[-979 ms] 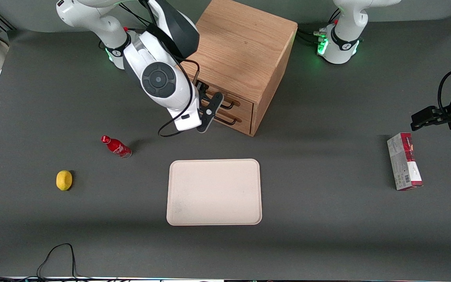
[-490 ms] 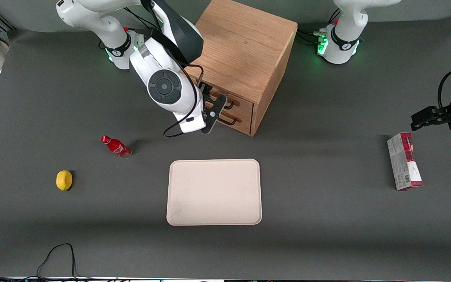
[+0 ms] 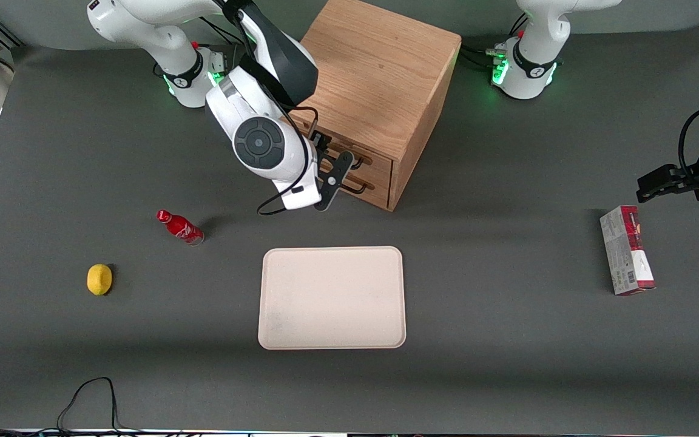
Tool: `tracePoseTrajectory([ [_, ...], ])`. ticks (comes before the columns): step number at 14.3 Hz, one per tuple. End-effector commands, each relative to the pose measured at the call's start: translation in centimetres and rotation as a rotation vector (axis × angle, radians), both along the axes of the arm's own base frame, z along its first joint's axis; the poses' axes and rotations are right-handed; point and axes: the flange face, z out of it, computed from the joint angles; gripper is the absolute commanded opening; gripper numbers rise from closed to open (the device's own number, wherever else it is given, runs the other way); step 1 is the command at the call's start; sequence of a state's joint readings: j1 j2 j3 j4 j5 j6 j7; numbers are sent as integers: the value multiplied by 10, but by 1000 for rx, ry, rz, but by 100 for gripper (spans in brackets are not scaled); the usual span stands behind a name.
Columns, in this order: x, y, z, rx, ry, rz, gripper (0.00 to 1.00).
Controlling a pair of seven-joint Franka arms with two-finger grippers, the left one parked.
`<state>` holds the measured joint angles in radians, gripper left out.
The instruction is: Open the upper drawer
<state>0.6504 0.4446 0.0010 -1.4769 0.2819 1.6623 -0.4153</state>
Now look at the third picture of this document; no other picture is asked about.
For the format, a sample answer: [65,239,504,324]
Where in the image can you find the red soda bottle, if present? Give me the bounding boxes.
[156,209,205,246]

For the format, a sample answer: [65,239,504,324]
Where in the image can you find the black right base cables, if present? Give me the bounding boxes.
[198,15,247,76]

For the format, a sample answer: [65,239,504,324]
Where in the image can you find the cream rectangular plastic tray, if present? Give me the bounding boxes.
[258,246,407,350]

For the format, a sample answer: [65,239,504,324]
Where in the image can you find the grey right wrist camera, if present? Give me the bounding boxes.
[315,151,356,212]

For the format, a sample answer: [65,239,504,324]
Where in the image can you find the oak wooden drawer cabinet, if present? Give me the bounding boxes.
[289,0,462,212]

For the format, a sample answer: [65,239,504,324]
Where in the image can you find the black left base cables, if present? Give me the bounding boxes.
[459,12,530,71]

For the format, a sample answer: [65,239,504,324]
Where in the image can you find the grey and red carton box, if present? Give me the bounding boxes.
[599,205,656,296]

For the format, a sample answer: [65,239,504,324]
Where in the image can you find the black base cables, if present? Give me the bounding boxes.
[459,12,530,71]
[198,15,247,76]

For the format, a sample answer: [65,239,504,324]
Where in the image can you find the yellow lemon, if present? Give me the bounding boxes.
[87,263,113,296]

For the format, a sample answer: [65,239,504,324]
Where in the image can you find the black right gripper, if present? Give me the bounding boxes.
[308,130,333,160]

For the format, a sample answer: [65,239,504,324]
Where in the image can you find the black cable on table edge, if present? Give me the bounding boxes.
[0,376,204,437]

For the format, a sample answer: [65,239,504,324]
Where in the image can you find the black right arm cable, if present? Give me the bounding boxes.
[257,106,320,217]

